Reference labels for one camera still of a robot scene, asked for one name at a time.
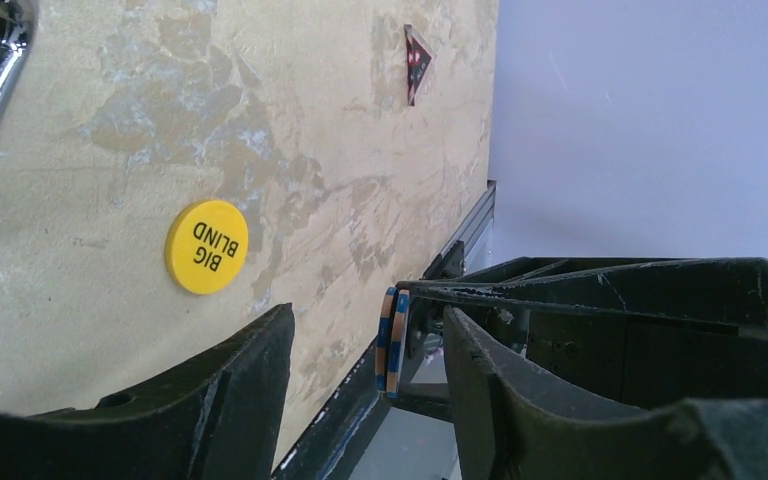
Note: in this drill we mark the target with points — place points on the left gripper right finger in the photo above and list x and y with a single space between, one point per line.
514 419

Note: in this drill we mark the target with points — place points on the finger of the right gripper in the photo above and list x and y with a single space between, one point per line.
429 400

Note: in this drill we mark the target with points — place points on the single blue ten chip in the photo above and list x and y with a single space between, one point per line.
391 340

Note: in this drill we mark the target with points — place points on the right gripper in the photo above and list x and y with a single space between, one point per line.
597 358

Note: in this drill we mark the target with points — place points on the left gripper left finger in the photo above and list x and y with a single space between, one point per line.
216 415

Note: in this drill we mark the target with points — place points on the red triangular all-in button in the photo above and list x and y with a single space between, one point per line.
418 61

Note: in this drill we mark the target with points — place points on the yellow big blind button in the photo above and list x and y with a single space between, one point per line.
206 246

